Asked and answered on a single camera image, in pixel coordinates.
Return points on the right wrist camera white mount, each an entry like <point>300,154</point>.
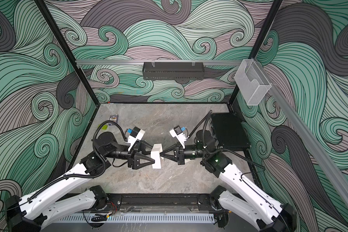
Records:
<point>178,133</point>

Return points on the aluminium wall rail back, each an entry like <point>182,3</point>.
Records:
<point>153,62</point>

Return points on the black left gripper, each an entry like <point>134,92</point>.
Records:
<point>132,158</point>

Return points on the aluminium wall rail right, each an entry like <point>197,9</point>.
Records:
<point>319,100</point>

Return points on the white slotted cable duct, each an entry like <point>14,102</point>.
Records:
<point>142,218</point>

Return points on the blue playing card box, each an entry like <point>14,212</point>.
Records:
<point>114,118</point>

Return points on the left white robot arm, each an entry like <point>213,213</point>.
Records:
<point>37,210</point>

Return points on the black case on table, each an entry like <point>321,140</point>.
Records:
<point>228,132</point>

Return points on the aluminium wall rail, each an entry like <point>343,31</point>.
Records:
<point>153,62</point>
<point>319,100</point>

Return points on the right black corner post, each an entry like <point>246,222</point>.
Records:
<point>259,41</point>

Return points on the black corner frame post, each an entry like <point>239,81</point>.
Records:
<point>61,40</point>

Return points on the black wall tray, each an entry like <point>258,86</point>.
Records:
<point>173,71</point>

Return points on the clear acrylic wall holder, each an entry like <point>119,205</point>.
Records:
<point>252,80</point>

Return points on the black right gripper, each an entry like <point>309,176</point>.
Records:
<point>177,157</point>

